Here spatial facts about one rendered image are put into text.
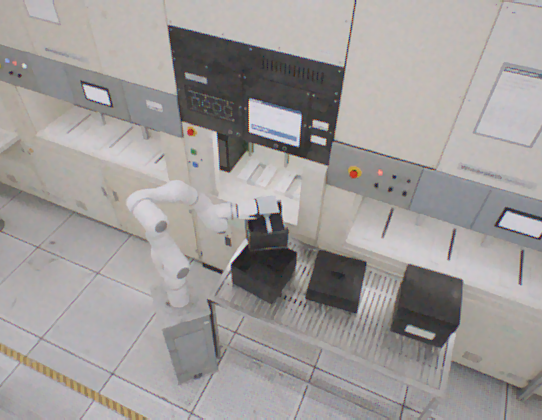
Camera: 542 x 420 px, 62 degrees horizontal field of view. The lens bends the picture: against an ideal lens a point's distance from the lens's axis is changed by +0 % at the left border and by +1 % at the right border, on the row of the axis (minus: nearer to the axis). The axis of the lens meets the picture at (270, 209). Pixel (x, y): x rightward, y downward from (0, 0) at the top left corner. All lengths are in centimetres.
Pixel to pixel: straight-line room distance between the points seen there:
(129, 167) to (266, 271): 124
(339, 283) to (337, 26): 132
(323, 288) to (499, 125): 118
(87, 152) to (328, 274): 191
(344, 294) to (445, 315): 51
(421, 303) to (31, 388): 247
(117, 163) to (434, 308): 222
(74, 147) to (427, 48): 250
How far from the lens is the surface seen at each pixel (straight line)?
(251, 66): 219
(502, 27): 185
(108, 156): 336
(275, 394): 312
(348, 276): 255
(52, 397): 337
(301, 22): 199
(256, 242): 233
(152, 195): 197
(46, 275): 390
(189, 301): 254
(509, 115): 200
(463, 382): 343
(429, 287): 244
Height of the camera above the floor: 292
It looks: 47 degrees down
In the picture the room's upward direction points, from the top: 2 degrees clockwise
